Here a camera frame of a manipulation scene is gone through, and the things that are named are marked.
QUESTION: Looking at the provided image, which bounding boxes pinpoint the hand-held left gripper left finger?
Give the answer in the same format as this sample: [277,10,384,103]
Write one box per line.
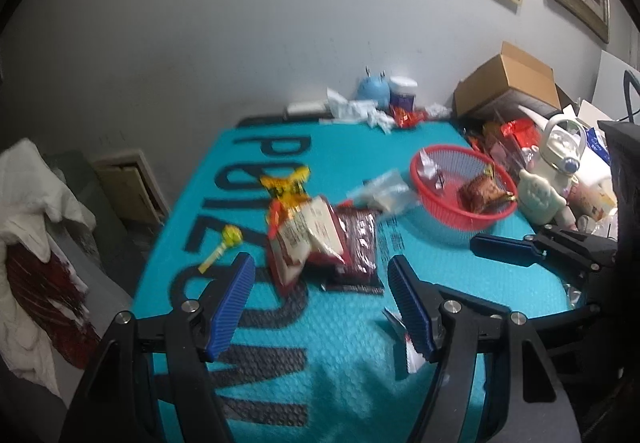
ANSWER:
[60,252,257,443]

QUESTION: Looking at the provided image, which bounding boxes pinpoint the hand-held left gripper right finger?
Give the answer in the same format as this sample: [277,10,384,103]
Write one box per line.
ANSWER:
[387,255,583,443]

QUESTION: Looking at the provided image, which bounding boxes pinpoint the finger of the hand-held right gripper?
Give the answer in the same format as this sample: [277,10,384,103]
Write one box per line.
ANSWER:
[470,225,618,274]
[530,273,621,374]

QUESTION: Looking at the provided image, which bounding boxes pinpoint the red plastic basket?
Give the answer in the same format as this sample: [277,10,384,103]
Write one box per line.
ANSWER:
[410,145,519,231]

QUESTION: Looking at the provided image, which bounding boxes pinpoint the yellow lollipop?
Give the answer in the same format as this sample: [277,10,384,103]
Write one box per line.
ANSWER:
[198,226,244,274]

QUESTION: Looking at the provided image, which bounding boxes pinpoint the dark red snack packet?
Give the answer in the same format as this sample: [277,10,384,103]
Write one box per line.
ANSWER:
[320,205,386,296]

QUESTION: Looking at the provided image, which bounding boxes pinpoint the red and white snack packet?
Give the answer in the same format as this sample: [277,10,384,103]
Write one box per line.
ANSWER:
[267,195,348,296]

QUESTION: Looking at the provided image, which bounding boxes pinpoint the small white wrapper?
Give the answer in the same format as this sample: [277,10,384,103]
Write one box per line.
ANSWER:
[382,308,426,374]

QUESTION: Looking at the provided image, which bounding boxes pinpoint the brown snack packet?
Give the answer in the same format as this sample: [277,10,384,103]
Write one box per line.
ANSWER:
[459,173,516,214]

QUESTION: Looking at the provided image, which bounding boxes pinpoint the white cartoon water bottle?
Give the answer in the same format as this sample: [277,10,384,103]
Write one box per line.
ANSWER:
[517,115,588,226]

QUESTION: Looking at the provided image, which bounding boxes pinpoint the teal mat with black letters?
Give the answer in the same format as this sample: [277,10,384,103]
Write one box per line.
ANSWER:
[131,115,573,443]

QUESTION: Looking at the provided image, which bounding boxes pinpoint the small clear wrapped candy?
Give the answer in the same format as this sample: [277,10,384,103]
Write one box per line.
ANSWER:
[420,148,448,188]

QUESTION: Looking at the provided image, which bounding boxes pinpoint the shiny red bag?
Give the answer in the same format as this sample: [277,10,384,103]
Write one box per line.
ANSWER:
[500,119,541,158]

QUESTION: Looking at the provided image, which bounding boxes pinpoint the clear plastic snack bag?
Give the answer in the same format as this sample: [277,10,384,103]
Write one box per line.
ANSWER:
[347,169,416,214]

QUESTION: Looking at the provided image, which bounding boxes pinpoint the yellow snack bag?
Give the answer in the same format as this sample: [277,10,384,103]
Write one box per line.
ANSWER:
[260,165,312,204]

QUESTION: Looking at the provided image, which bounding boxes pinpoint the red crumpled wrapper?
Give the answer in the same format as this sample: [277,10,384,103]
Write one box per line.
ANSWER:
[391,105,428,130]

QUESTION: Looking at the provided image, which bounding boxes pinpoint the cardboard box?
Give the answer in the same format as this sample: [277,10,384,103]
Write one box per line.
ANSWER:
[452,41,576,121]

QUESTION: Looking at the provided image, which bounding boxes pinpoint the white jar with purple label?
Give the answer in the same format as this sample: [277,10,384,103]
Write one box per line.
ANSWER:
[389,75,418,111]

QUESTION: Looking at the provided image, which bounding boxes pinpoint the blue round toy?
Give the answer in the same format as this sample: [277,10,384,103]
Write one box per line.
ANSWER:
[356,67,392,110]

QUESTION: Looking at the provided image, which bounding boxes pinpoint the white power strip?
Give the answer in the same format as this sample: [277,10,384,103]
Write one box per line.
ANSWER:
[286,100,328,118]

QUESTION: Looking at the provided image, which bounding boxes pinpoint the crumpled white tissues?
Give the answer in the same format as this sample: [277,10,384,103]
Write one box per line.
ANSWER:
[325,88,396,134]

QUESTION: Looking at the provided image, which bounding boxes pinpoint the white cloth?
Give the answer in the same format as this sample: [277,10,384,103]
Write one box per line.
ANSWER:
[0,138,96,399]

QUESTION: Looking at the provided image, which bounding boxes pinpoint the dark cable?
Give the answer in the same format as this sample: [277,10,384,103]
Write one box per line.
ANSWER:
[622,68,640,121]

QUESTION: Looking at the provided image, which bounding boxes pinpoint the wooden wall hatch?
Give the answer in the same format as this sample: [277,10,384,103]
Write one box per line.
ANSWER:
[92,149,168,226]

